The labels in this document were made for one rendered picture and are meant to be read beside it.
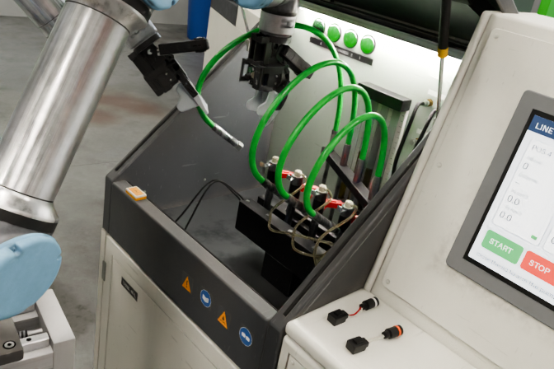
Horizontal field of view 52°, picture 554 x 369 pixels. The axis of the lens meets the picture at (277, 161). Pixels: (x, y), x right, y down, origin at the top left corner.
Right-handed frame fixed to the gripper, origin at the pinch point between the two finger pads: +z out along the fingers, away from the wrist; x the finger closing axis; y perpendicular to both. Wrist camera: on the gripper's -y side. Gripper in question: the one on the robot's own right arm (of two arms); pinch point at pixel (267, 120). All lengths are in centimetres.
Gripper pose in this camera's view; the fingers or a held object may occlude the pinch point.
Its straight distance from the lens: 130.9
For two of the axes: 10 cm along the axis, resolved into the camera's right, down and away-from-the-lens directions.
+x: 6.6, 4.0, -6.4
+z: -1.7, 9.1, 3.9
